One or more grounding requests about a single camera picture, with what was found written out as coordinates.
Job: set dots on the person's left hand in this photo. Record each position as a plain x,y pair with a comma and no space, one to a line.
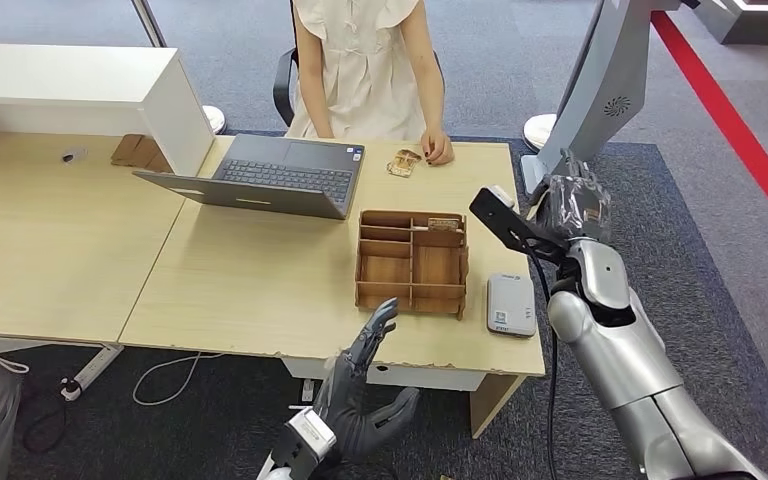
438,147

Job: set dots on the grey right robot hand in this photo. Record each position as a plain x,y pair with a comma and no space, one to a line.
576,205

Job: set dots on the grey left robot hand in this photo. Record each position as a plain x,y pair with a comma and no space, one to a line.
351,407

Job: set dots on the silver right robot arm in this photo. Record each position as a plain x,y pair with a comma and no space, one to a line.
622,358

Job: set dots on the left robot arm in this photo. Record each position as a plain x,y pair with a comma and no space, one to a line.
278,469

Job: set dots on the gold card in clear sleeve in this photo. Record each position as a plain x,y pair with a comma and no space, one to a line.
404,163

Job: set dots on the white card reader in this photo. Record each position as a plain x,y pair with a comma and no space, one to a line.
511,305

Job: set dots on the white round stanchion base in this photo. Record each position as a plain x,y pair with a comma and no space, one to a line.
215,119
538,129

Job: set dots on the grey kiosk stand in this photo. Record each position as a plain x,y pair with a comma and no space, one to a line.
596,99

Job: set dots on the dark grey floor carpet mat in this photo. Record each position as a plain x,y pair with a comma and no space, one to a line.
675,265

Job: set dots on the wooden compartment organizer tray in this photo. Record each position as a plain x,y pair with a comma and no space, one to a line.
390,272

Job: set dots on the dark grey open laptop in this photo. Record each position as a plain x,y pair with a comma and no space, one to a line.
278,175

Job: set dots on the black office chair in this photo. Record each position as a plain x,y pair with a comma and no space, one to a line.
282,86

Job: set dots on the grey raised platform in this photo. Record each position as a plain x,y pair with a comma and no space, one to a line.
755,26

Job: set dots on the white power strip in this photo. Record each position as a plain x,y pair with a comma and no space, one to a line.
92,370

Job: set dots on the brown cardboard pieces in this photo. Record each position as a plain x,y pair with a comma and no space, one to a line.
135,152

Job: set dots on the metal stanchion pole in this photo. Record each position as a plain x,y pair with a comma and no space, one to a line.
149,20

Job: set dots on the small silver desk grommet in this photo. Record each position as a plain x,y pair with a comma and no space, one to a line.
71,157

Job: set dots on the white desk shelf riser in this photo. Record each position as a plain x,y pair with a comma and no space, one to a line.
59,73

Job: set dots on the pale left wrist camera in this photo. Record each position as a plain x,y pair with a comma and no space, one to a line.
313,434

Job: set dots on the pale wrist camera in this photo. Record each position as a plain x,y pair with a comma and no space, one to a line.
501,195
313,434

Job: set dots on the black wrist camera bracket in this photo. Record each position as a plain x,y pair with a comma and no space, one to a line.
513,228

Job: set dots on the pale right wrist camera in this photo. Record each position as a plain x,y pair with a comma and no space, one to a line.
501,195

